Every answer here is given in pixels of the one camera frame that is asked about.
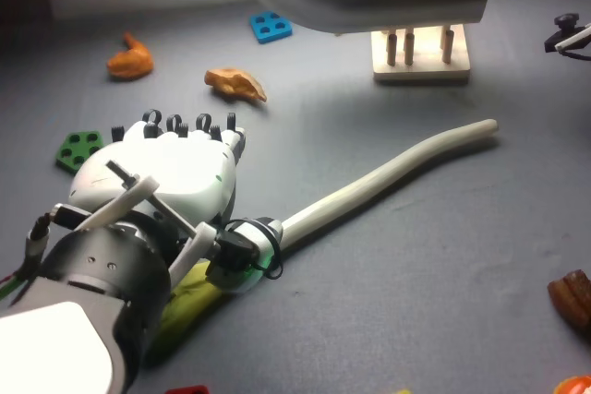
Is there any orange red toy tart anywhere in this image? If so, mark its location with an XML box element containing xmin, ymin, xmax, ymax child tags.
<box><xmin>551</xmin><ymin>375</ymin><xmax>591</xmax><ymax>394</ymax></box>

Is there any red block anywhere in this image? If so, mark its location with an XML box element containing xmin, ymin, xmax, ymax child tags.
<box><xmin>164</xmin><ymin>384</ymin><xmax>211</xmax><ymax>394</ymax></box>

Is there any grey table cloth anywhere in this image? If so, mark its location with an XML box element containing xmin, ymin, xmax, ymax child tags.
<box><xmin>0</xmin><ymin>0</ymin><xmax>591</xmax><ymax>394</ymax></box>

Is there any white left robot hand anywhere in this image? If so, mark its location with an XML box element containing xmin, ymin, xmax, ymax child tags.
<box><xmin>67</xmin><ymin>109</ymin><xmax>284</xmax><ymax>296</ymax></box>

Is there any wooden peg board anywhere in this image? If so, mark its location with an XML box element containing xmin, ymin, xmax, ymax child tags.
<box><xmin>371</xmin><ymin>23</ymin><xmax>472</xmax><ymax>87</ymax></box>

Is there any orange toy chicken piece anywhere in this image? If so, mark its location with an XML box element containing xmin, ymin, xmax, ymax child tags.
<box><xmin>204</xmin><ymin>66</ymin><xmax>269</xmax><ymax>104</ymax></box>

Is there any brown toy meat piece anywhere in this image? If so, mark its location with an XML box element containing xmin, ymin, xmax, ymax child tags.
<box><xmin>547</xmin><ymin>269</ymin><xmax>591</xmax><ymax>340</ymax></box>

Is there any orange curved toy chicken wing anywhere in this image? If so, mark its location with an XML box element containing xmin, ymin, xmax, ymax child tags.
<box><xmin>106</xmin><ymin>32</ymin><xmax>154</xmax><ymax>81</ymax></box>

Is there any long white leek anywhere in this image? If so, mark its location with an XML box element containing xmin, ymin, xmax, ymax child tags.
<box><xmin>147</xmin><ymin>118</ymin><xmax>500</xmax><ymax>363</ymax></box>

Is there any blue square block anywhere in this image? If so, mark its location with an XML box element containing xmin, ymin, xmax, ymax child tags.
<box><xmin>248</xmin><ymin>11</ymin><xmax>294</xmax><ymax>45</ymax></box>

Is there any green pentagon block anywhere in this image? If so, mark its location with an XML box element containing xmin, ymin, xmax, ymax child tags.
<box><xmin>54</xmin><ymin>130</ymin><xmax>106</xmax><ymax>177</ymax></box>

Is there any green cable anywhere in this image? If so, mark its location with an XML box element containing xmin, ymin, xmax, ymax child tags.
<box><xmin>0</xmin><ymin>276</ymin><xmax>29</xmax><ymax>305</ymax></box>

